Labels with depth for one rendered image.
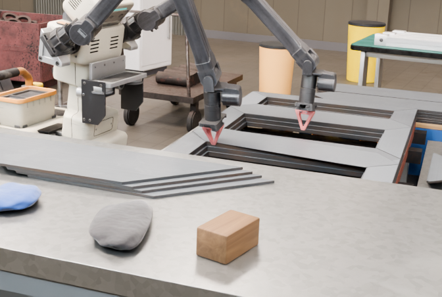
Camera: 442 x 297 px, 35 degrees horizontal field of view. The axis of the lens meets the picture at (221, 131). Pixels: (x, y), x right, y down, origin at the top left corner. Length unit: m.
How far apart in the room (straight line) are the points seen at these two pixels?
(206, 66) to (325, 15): 8.19
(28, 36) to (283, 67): 2.46
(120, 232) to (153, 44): 6.82
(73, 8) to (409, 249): 1.65
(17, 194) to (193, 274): 0.41
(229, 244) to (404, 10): 9.12
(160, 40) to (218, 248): 6.97
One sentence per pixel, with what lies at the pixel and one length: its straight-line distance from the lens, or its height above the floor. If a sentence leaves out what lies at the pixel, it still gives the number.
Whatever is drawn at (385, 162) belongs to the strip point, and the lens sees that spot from 2.33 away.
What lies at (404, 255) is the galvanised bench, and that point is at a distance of 1.22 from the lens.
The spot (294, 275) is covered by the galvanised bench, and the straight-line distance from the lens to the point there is 1.11.
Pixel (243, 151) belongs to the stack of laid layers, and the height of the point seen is 0.85.
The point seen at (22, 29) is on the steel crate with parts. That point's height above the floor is 0.61.
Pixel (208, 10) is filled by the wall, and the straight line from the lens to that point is 11.10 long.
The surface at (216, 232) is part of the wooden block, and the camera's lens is 1.12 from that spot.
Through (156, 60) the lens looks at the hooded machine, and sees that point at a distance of 8.01.
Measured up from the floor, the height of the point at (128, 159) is 1.07.
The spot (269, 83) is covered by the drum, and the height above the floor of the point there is 0.22.
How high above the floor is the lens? 1.55
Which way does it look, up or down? 16 degrees down
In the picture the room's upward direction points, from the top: 2 degrees clockwise
